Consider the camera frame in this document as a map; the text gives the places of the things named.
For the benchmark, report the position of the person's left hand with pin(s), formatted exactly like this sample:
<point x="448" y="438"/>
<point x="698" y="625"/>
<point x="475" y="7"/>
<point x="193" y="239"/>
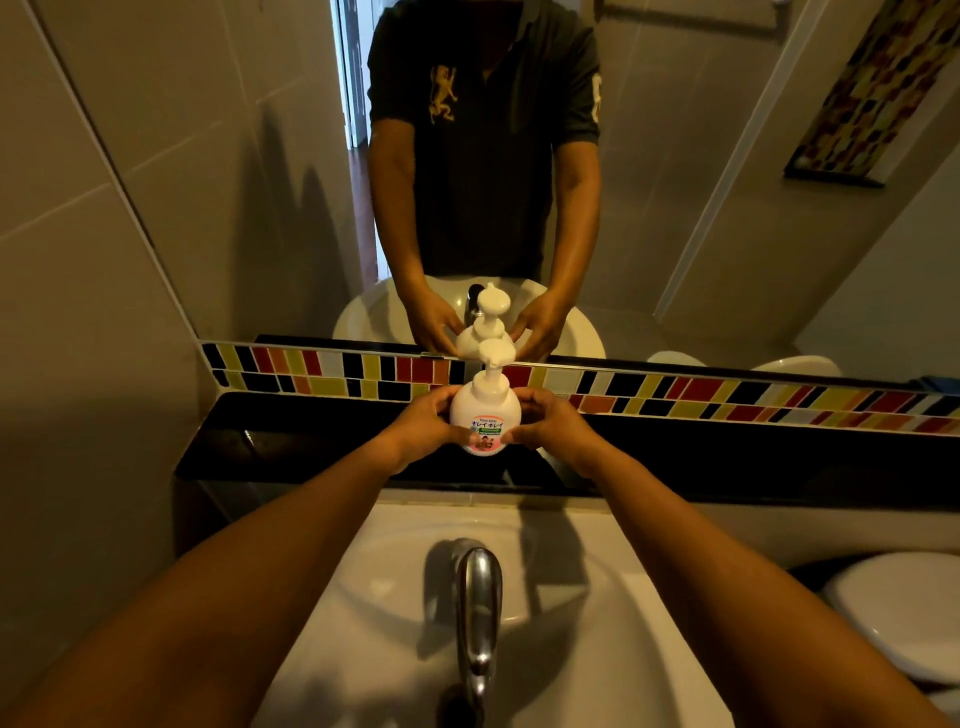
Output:
<point x="416" y="435"/>

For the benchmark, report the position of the person's right hand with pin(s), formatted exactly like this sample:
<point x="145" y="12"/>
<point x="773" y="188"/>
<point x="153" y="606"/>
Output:
<point x="559" y="431"/>

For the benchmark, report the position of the person's left thumb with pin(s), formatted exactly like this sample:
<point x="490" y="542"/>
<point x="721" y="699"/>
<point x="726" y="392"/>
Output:
<point x="448" y="437"/>

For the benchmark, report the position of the person's right thumb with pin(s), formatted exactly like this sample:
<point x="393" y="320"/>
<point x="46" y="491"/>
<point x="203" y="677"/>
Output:
<point x="521" y="436"/>

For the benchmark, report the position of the white foam soap pump bottle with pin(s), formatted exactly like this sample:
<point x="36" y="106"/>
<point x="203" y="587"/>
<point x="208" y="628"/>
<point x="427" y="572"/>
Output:
<point x="484" y="409"/>

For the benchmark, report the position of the person's left forearm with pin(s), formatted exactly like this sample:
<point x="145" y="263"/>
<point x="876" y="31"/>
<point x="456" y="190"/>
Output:
<point x="225" y="585"/>

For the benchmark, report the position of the person's right forearm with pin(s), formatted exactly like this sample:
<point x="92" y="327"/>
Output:
<point x="720" y="600"/>

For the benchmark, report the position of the chrome faucet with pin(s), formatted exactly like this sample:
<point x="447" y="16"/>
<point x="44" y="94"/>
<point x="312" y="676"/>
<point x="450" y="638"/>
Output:
<point x="478" y="600"/>

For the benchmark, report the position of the white ceramic sink basin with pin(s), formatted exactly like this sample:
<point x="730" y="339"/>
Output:
<point x="600" y="637"/>

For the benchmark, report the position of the black glossy ledge shelf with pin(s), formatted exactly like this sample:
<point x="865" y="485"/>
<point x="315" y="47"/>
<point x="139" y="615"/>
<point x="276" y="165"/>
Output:
<point x="750" y="465"/>

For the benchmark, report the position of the white toilet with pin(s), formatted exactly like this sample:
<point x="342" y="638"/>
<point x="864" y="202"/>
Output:
<point x="900" y="615"/>

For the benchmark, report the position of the large wall mirror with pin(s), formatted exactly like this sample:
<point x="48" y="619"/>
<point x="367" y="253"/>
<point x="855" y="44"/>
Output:
<point x="675" y="187"/>

